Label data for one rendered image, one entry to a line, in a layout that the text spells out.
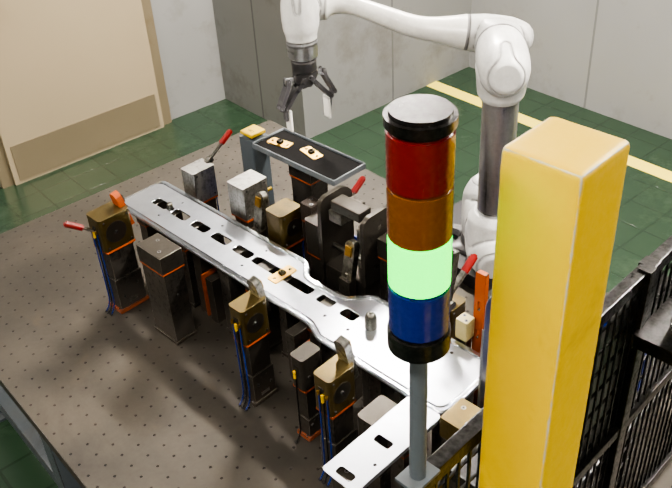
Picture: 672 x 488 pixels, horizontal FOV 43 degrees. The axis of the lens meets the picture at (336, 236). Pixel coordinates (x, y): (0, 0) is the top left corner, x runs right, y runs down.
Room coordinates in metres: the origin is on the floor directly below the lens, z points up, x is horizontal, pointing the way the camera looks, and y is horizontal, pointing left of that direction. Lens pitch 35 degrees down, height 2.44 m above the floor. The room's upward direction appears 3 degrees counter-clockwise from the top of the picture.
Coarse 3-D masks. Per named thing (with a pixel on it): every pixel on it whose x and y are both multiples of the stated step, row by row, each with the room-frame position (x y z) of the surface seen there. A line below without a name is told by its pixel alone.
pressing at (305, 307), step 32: (160, 192) 2.39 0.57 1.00; (160, 224) 2.20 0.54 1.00; (224, 224) 2.17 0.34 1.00; (224, 256) 2.01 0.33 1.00; (256, 256) 2.00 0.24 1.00; (288, 256) 1.99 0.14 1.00; (288, 288) 1.84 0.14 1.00; (320, 288) 1.83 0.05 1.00; (320, 320) 1.69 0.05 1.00; (384, 320) 1.68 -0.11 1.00; (384, 352) 1.55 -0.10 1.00; (448, 352) 1.54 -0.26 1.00; (448, 384) 1.43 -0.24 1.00
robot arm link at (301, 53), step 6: (312, 42) 2.28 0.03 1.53; (288, 48) 2.29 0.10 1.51; (294, 48) 2.27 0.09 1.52; (300, 48) 2.27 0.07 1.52; (306, 48) 2.27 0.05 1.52; (312, 48) 2.28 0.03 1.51; (288, 54) 2.30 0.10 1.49; (294, 54) 2.27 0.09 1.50; (300, 54) 2.27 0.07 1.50; (306, 54) 2.27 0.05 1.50; (312, 54) 2.27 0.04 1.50; (294, 60) 2.27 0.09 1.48; (300, 60) 2.27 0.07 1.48; (306, 60) 2.27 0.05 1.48
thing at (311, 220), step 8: (312, 216) 2.07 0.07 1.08; (312, 224) 2.03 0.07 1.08; (312, 232) 2.03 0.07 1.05; (312, 240) 2.03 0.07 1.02; (312, 248) 2.03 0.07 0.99; (312, 256) 2.05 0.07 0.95; (312, 264) 2.05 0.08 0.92; (320, 264) 2.03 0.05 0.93; (312, 272) 2.06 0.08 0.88; (320, 272) 2.03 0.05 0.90; (320, 280) 2.03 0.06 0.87
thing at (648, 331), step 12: (648, 264) 1.13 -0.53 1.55; (648, 276) 1.11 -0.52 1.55; (648, 288) 1.11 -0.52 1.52; (648, 300) 1.12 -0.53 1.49; (660, 312) 1.15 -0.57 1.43; (648, 324) 1.12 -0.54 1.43; (660, 324) 1.12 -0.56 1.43; (636, 336) 1.09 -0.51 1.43; (648, 336) 1.09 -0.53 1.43; (660, 336) 1.09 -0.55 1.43; (636, 348) 1.12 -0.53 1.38; (648, 348) 1.10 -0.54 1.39; (660, 348) 1.06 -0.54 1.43; (660, 360) 1.08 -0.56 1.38
